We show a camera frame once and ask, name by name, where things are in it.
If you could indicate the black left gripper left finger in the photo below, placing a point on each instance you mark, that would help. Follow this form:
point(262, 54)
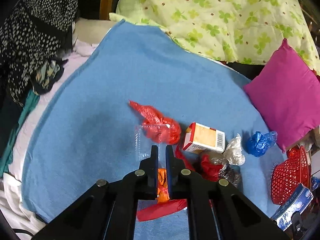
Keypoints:
point(107, 210)

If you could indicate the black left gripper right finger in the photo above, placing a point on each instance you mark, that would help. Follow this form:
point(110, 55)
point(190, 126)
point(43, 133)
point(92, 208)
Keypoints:
point(217, 210)

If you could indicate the black plastic bag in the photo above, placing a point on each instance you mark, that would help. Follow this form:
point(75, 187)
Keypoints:
point(227, 172)

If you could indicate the orange white cardboard box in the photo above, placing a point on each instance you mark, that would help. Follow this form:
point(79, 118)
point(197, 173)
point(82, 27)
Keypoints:
point(199, 138)

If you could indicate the blue plastic bag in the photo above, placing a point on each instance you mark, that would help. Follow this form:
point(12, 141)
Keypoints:
point(258, 144)

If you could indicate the clear plastic container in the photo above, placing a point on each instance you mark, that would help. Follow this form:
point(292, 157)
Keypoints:
point(147, 142)

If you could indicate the red plastic bag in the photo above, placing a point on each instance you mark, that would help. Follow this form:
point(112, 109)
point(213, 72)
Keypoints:
point(152, 116)

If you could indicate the red crumpled bag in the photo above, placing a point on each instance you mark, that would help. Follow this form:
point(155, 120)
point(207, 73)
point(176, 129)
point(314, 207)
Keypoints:
point(204, 166)

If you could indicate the red flat wrapper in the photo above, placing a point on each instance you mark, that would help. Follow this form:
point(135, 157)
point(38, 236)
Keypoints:
point(161, 209)

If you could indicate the orange snack wrapper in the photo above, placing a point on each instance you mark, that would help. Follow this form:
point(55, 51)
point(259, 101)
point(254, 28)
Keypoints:
point(162, 186)

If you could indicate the white crumpled plastic bag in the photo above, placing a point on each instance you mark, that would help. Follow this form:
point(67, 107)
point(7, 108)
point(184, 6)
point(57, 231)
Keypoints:
point(233, 152)

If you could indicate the red mesh basket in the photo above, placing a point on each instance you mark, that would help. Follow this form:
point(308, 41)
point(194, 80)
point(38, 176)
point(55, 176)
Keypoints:
point(289, 174)

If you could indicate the blue white tissue box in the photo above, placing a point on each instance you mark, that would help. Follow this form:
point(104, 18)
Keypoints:
point(297, 202)

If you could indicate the blue blanket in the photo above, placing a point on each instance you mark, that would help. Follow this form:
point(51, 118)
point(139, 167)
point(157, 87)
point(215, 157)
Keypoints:
point(87, 131)

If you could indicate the teal cloth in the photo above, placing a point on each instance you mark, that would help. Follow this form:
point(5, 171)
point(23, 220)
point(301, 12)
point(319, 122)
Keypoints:
point(7, 157)

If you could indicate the magenta pillow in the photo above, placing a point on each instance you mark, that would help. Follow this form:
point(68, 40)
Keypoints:
point(286, 94)

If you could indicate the dark floral cloth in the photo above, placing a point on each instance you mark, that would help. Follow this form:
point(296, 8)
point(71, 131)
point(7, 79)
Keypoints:
point(50, 72)

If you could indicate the white bed sheet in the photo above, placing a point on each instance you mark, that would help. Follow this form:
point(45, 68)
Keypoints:
point(89, 34)

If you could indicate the green clover patterned quilt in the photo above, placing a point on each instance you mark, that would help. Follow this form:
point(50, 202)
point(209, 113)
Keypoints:
point(243, 31)

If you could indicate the black white dotted garment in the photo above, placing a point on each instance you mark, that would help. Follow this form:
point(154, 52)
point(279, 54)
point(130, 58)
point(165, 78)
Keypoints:
point(33, 32)

